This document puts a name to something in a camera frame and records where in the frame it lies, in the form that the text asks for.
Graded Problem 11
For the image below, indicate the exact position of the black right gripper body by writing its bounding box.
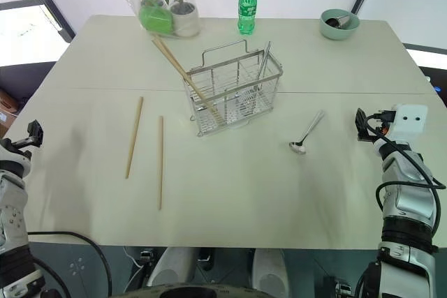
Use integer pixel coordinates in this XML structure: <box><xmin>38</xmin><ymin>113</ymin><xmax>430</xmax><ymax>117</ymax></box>
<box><xmin>368</xmin><ymin>110</ymin><xmax>398</xmax><ymax>135</ymax></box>

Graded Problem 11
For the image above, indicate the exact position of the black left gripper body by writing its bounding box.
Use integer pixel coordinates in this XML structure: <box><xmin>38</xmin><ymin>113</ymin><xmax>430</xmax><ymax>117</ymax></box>
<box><xmin>0</xmin><ymin>136</ymin><xmax>36</xmax><ymax>159</ymax></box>

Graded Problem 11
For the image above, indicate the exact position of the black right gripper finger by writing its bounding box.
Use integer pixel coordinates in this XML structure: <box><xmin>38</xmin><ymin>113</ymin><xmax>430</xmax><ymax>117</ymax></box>
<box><xmin>353</xmin><ymin>107</ymin><xmax>371</xmax><ymax>128</ymax></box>
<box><xmin>356</xmin><ymin>125</ymin><xmax>372</xmax><ymax>143</ymax></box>

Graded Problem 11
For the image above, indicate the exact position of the cardboard box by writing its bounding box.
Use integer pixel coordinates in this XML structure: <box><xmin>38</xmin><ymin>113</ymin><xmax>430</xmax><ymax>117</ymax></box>
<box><xmin>0</xmin><ymin>88</ymin><xmax>19</xmax><ymax>128</ymax></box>

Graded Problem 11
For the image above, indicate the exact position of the black device with blue light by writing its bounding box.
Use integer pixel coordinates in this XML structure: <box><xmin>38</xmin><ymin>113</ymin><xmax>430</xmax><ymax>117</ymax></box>
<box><xmin>416</xmin><ymin>65</ymin><xmax>447</xmax><ymax>104</ymax></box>

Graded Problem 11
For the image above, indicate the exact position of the steel spoon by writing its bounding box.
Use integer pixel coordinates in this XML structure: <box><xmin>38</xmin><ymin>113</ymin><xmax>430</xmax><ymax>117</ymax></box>
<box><xmin>288</xmin><ymin>110</ymin><xmax>326</xmax><ymax>156</ymax></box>
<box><xmin>240</xmin><ymin>40</ymin><xmax>272</xmax><ymax>110</ymax></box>

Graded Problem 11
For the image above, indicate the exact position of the pale green bowl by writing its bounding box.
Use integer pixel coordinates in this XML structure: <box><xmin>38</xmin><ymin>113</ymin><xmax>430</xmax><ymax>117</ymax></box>
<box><xmin>318</xmin><ymin>8</ymin><xmax>361</xmax><ymax>41</ymax></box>

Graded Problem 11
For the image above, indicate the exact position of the wooden chopstick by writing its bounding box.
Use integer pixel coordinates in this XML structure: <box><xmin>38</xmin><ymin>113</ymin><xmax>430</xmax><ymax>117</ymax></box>
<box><xmin>124</xmin><ymin>96</ymin><xmax>145</xmax><ymax>180</ymax></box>
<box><xmin>151</xmin><ymin>39</ymin><xmax>224</xmax><ymax>127</ymax></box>
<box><xmin>155</xmin><ymin>37</ymin><xmax>219</xmax><ymax>119</ymax></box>
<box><xmin>157</xmin><ymin>115</ymin><xmax>165</xmax><ymax>211</ymax></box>

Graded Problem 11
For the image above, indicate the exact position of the metal cone cup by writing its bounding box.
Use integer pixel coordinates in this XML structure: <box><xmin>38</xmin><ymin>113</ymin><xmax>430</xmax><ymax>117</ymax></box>
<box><xmin>325</xmin><ymin>14</ymin><xmax>354</xmax><ymax>29</ymax></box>

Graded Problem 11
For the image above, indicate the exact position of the grey floor socket plate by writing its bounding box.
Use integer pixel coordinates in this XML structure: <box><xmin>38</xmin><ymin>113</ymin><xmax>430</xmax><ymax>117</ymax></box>
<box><xmin>67</xmin><ymin>257</ymin><xmax>87</xmax><ymax>277</ymax></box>

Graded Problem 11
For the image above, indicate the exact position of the green plastic soda bottle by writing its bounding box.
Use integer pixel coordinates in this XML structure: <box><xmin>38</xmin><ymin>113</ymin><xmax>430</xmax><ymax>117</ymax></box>
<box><xmin>237</xmin><ymin>0</ymin><xmax>258</xmax><ymax>36</ymax></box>

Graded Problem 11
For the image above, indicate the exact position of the bright green plant pot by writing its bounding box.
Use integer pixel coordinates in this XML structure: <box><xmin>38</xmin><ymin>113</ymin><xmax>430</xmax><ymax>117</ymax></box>
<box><xmin>138</xmin><ymin>4</ymin><xmax>174</xmax><ymax>34</ymax></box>

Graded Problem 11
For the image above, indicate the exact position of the white rounded robot leg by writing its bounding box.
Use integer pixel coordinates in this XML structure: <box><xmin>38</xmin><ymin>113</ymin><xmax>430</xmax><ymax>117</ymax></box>
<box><xmin>251</xmin><ymin>248</ymin><xmax>291</xmax><ymax>298</ymax></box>
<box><xmin>145</xmin><ymin>246</ymin><xmax>197</xmax><ymax>288</ymax></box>

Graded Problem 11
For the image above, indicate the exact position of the white plant pot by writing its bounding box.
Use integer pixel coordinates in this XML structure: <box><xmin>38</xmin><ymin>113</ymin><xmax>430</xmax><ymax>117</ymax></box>
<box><xmin>169</xmin><ymin>1</ymin><xmax>201</xmax><ymax>38</ymax></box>

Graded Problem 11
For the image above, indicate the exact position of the dark rounded robot torso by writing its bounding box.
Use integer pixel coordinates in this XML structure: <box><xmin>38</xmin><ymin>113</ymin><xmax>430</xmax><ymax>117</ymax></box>
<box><xmin>118</xmin><ymin>281</ymin><xmax>254</xmax><ymax>298</ymax></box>

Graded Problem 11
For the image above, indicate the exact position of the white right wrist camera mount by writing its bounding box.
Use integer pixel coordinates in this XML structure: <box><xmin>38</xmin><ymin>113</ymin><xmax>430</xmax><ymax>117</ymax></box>
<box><xmin>388</xmin><ymin>103</ymin><xmax>429</xmax><ymax>139</ymax></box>

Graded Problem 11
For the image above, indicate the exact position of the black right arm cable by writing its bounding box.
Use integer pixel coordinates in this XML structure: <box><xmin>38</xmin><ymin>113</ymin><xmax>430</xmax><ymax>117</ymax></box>
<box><xmin>365</xmin><ymin>116</ymin><xmax>447</xmax><ymax>236</ymax></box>

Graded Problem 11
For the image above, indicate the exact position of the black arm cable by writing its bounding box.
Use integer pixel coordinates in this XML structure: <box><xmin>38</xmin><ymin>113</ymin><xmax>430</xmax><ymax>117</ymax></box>
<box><xmin>27</xmin><ymin>230</ymin><xmax>113</xmax><ymax>298</ymax></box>
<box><xmin>365</xmin><ymin>116</ymin><xmax>447</xmax><ymax>236</ymax></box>

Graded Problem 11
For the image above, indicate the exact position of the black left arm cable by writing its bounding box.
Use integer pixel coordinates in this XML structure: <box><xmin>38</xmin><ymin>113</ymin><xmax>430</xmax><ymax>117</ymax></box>
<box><xmin>27</xmin><ymin>230</ymin><xmax>113</xmax><ymax>298</ymax></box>

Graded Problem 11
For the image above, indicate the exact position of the steel wire cutlery basket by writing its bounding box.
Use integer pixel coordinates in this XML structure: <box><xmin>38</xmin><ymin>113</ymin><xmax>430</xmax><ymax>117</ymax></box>
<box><xmin>184</xmin><ymin>38</ymin><xmax>284</xmax><ymax>138</ymax></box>

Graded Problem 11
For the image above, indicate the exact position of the white cable under table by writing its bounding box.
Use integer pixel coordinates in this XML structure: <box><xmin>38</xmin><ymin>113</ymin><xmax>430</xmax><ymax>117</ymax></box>
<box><xmin>123</xmin><ymin>246</ymin><xmax>148</xmax><ymax>280</ymax></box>

